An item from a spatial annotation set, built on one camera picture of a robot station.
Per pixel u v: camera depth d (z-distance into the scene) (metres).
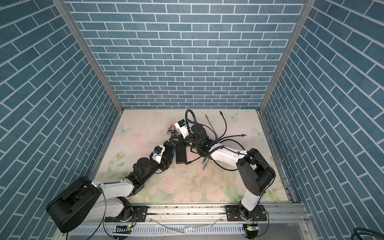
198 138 0.66
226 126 1.12
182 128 0.73
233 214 0.73
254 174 0.46
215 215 0.75
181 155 0.91
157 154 0.72
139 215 0.74
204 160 0.93
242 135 1.05
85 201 0.42
